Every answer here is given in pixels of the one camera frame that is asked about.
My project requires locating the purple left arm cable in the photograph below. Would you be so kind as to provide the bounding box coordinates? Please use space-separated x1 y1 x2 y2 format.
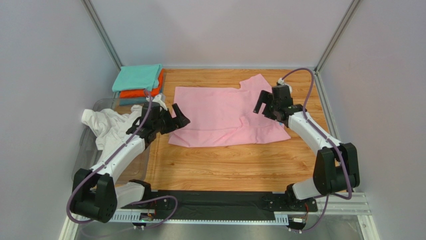
65 88 179 231

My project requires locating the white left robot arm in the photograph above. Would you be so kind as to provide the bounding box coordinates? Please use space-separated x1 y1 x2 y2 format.
66 101 191 224

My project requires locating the folded teal t-shirt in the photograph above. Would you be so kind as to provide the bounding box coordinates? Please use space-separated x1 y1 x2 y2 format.
119 88 161 106

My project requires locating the aluminium front frame rail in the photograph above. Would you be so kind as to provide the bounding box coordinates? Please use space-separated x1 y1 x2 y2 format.
109 190 379 240

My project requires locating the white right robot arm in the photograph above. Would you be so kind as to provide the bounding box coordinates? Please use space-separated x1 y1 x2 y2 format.
253 85 360 201

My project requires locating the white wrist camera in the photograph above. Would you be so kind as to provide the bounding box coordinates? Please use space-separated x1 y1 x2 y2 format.
152 93 168 111
276 77 293 93

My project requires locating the right aluminium corner post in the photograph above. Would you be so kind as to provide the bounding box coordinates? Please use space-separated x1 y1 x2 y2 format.
314 0 363 140

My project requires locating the white t-shirt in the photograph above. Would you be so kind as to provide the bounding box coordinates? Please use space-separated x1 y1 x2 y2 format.
81 105 142 160

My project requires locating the pink t-shirt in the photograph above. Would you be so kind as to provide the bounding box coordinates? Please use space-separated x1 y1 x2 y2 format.
168 74 291 148

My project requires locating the folded mint green t-shirt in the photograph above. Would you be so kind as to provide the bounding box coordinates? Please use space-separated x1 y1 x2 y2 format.
112 64 163 92

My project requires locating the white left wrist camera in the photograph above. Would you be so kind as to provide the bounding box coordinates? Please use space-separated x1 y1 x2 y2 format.
152 93 168 111

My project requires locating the folded orange t-shirt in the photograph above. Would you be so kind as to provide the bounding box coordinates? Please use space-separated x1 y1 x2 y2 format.
119 68 165 99

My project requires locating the aluminium corner post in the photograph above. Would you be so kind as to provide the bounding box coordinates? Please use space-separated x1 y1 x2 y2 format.
314 0 363 140
81 0 123 71

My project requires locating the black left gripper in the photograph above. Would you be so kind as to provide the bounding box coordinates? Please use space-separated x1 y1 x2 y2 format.
153 103 190 134

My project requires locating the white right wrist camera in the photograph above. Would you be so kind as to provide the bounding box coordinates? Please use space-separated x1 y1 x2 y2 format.
276 77 293 93

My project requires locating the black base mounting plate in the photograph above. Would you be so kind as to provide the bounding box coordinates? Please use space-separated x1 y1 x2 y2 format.
145 190 318 221

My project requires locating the left aluminium corner post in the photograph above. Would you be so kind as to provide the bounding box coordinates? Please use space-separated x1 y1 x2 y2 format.
81 0 123 71

